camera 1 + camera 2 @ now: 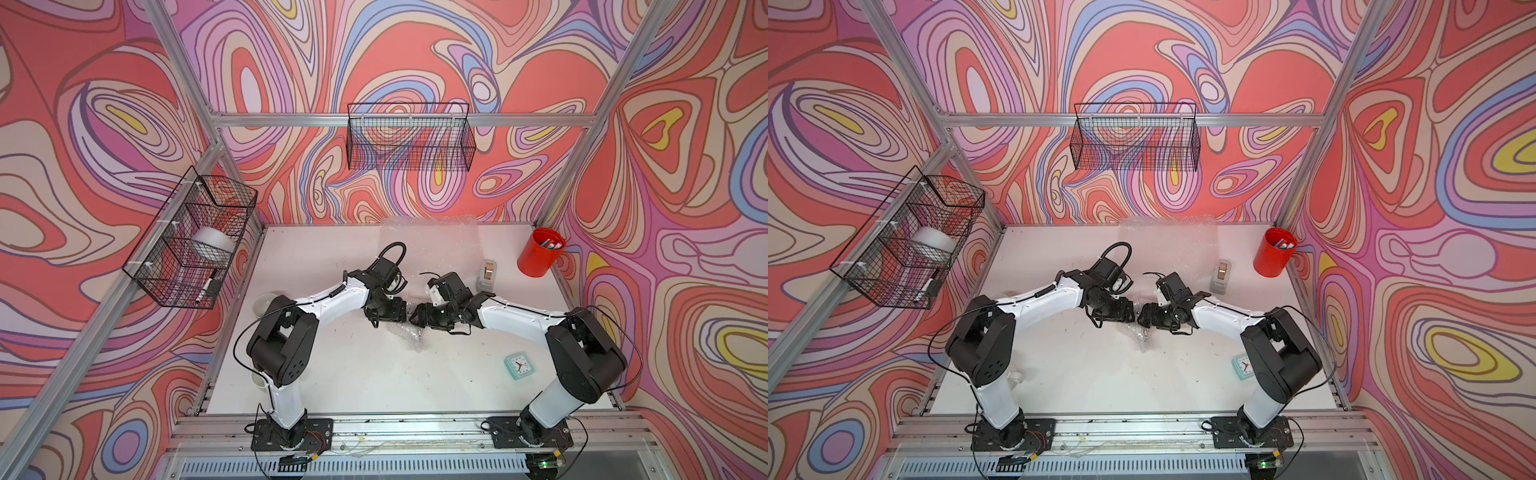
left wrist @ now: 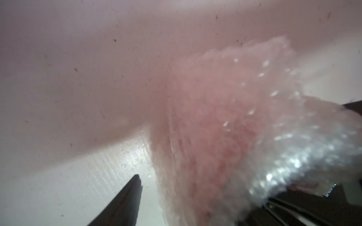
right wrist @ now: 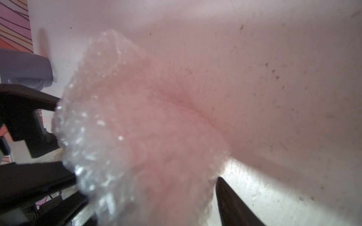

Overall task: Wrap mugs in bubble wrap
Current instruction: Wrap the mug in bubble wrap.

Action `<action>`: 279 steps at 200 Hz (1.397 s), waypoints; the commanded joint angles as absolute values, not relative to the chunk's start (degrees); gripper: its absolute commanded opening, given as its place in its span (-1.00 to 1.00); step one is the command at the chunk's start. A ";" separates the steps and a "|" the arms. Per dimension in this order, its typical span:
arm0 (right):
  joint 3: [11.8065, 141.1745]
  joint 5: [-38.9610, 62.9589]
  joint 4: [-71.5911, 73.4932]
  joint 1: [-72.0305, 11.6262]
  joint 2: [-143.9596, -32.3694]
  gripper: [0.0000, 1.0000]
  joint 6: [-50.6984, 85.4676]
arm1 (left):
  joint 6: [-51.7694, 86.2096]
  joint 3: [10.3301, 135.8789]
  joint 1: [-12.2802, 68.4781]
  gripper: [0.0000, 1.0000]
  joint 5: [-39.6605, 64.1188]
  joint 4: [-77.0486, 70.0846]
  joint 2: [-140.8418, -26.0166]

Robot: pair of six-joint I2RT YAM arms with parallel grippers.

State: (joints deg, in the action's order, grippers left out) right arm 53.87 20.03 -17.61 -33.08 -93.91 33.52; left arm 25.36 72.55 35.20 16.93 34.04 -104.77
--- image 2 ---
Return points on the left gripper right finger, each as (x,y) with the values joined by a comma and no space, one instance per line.
(296,208)

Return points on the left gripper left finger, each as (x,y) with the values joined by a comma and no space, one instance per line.
(124,208)

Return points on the bubble wrap sheet around mug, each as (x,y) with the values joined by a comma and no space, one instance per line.
(239,129)

